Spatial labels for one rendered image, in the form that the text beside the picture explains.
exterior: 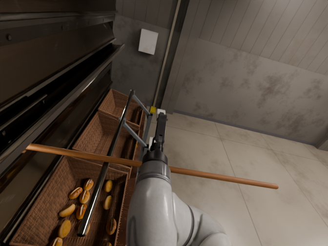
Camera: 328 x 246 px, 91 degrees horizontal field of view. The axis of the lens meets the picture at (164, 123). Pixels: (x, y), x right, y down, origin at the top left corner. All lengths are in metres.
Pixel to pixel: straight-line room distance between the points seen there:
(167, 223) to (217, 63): 3.32
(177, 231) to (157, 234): 0.05
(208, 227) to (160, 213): 0.13
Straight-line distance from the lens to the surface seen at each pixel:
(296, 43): 4.02
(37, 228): 1.27
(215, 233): 0.44
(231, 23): 3.47
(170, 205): 0.38
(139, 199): 0.37
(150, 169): 0.42
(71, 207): 1.37
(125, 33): 3.42
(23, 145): 0.67
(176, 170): 0.88
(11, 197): 1.04
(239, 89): 3.85
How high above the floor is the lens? 1.85
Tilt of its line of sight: 34 degrees down
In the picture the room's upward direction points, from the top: 17 degrees clockwise
